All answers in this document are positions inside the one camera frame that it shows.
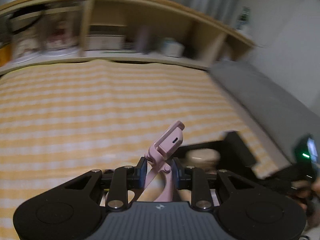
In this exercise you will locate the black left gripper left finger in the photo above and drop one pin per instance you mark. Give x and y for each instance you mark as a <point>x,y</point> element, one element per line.
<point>121,180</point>

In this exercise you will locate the tissue box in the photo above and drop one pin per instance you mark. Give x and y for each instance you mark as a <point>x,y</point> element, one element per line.
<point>171,48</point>

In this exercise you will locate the green glass bottle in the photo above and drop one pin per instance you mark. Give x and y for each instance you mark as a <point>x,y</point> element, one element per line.
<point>243,19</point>

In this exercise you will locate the yellow white checkered cloth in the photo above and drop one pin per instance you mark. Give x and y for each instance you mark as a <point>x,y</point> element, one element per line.
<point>59,121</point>

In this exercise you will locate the purple bottle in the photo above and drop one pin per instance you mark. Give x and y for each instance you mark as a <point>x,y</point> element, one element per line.
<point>142,39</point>

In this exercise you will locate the beige earbud case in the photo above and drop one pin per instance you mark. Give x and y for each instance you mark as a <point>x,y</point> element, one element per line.
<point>202,157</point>

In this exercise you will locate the black open box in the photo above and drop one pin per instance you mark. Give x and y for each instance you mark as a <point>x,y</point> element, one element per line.
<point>235,155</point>

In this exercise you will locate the white drawer box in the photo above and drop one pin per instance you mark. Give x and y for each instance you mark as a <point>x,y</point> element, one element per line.
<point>105,37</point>

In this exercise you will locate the pink eyelash curler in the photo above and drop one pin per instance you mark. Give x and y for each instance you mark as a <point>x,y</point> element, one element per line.
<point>158,154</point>

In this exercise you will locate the black device with green light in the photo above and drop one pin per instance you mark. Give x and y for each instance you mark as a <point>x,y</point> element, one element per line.
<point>297,179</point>

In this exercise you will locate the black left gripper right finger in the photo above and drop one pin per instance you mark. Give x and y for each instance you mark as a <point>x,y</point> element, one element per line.
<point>193,179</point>

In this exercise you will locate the grey pillow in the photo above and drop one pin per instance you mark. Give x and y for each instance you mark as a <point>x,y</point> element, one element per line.
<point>283,117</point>

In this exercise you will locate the wooden shelf unit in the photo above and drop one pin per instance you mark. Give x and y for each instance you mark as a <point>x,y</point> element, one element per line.
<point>55,31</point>

